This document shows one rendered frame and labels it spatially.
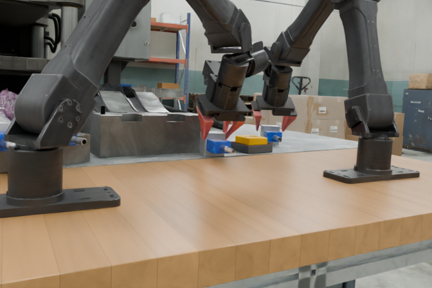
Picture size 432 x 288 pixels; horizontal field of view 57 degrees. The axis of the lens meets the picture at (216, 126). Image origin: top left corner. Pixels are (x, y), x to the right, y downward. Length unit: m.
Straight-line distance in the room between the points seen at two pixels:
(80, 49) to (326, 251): 0.39
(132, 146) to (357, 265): 0.52
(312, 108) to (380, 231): 4.13
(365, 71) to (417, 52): 8.07
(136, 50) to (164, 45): 6.02
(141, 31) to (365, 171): 1.28
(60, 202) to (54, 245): 0.11
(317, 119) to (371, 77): 3.90
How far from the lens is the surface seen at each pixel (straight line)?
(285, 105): 1.13
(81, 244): 0.42
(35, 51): 2.27
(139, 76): 7.69
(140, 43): 1.84
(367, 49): 0.84
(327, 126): 4.84
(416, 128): 8.09
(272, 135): 1.14
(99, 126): 0.87
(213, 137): 0.91
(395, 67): 9.23
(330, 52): 9.61
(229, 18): 0.77
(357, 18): 0.86
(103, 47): 0.56
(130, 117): 0.93
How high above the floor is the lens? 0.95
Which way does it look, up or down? 5 degrees down
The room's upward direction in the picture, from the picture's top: 3 degrees clockwise
